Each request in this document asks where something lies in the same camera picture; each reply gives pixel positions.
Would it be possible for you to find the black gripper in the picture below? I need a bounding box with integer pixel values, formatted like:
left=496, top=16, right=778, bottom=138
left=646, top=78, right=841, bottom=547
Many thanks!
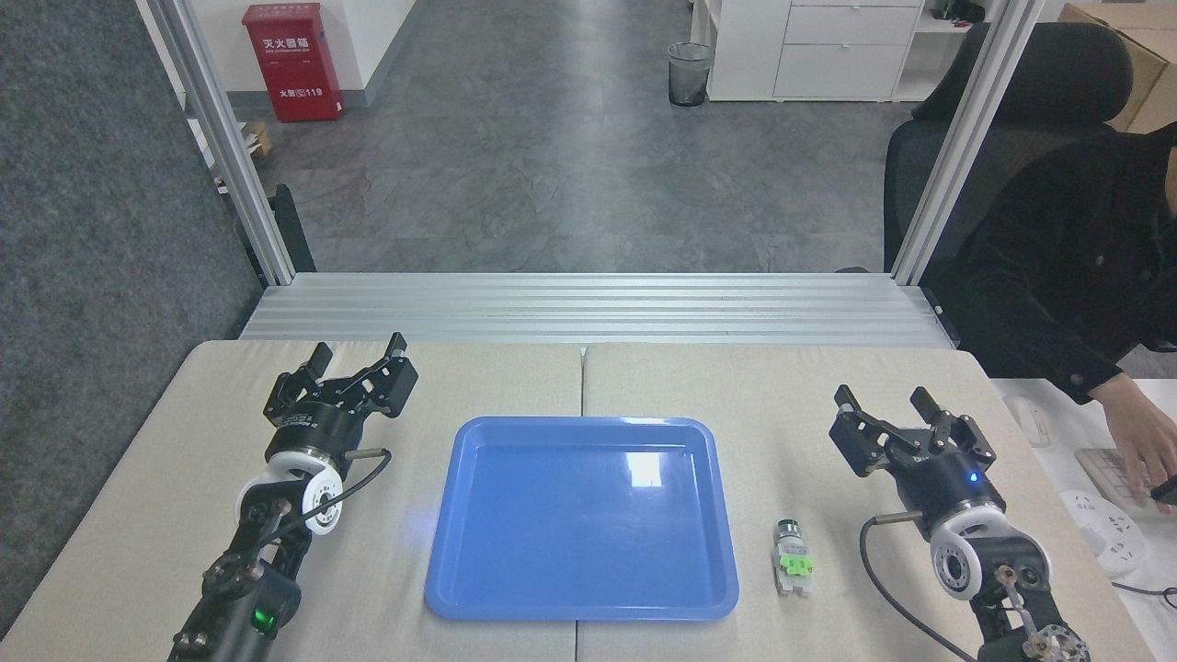
left=265, top=333, right=419, bottom=459
left=829, top=384, right=1008, bottom=534

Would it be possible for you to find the green and white switch part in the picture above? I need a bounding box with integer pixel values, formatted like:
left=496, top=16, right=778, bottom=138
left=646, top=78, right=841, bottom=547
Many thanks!
left=771, top=519, right=817, bottom=596

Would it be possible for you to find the blue plastic tray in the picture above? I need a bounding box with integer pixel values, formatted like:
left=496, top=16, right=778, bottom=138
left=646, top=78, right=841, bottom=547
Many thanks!
left=424, top=416, right=740, bottom=622

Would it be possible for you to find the person's hand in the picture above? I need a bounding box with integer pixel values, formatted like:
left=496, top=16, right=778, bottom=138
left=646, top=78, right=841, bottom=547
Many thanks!
left=1099, top=374, right=1177, bottom=503

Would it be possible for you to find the white computer mouse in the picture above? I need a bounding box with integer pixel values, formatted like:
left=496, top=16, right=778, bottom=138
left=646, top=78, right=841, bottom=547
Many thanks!
left=1003, top=394, right=1052, bottom=450

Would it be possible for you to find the white keyboard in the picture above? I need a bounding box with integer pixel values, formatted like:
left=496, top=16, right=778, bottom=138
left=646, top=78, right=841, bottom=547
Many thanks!
left=1075, top=447, right=1161, bottom=512

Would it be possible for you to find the white power strip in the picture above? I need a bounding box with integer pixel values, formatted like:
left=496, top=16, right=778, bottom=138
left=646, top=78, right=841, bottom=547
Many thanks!
left=1058, top=489, right=1149, bottom=579

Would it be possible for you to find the person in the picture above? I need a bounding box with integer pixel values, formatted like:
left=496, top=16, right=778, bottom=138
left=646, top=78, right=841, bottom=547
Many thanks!
left=922, top=120, right=1177, bottom=405

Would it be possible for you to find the red fire extinguisher box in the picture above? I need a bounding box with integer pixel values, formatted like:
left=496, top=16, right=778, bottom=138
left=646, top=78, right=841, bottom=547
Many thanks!
left=242, top=3, right=345, bottom=124

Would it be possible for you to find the black office chair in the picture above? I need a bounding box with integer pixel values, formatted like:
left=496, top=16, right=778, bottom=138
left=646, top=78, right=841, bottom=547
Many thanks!
left=835, top=20, right=1135, bottom=277

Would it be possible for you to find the white drawer cabinet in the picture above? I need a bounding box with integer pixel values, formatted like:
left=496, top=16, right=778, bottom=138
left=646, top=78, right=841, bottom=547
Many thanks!
left=690, top=0, right=930, bottom=103

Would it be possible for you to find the black mesh waste bin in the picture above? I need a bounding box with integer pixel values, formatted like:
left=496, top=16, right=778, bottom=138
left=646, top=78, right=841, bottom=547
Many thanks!
left=668, top=42, right=715, bottom=108

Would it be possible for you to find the brown cardboard box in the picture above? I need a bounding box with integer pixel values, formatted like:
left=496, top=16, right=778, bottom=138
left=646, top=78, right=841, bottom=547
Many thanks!
left=1057, top=3, right=1177, bottom=135

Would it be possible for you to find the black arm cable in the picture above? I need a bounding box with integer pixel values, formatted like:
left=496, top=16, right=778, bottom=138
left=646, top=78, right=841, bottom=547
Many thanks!
left=860, top=511, right=977, bottom=662
left=276, top=447, right=393, bottom=543

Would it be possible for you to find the silver aluminium post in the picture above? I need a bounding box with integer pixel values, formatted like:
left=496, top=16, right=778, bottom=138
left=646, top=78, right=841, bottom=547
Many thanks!
left=136, top=0, right=297, bottom=287
left=889, top=0, right=1046, bottom=287

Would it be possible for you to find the silver aluminium rail bed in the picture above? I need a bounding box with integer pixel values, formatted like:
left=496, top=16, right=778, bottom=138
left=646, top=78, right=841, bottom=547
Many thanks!
left=238, top=271, right=958, bottom=349

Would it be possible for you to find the thin black desk cable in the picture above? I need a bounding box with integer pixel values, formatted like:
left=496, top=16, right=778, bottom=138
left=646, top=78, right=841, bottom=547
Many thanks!
left=1110, top=580, right=1177, bottom=610

